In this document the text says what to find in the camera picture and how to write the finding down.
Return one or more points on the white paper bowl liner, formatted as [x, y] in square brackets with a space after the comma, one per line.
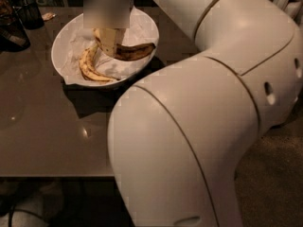
[84, 60]

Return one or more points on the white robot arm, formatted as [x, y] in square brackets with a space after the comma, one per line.
[176, 137]

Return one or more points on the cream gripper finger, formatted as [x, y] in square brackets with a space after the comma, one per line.
[110, 38]

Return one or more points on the black mesh pen cup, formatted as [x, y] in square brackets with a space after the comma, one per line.
[29, 14]

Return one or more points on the small wrapped candy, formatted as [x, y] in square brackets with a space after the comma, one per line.
[48, 16]

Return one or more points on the spotted yellow banana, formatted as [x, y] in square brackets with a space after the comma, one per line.
[128, 53]
[86, 64]

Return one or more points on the dark container at left edge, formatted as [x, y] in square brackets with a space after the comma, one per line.
[13, 37]

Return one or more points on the white ceramic bowl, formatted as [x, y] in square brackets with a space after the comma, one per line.
[73, 39]

